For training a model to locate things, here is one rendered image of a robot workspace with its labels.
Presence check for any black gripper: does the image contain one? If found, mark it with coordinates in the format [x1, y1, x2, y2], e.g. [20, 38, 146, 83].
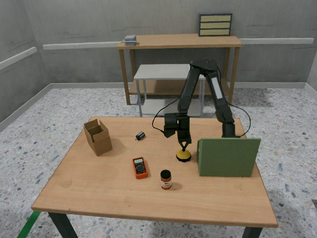
[178, 127, 192, 149]

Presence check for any small spice jar with black lid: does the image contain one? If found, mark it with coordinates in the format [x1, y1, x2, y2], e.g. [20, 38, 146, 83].
[160, 170, 171, 190]

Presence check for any orange digital multimeter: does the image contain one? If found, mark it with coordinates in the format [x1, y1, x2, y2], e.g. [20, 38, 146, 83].
[132, 157, 148, 179]

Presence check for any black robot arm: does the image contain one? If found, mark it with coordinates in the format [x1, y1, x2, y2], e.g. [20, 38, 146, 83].
[164, 59, 240, 139]

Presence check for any brown cardboard box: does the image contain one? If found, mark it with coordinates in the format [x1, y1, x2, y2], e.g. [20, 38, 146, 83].
[83, 120, 112, 156]

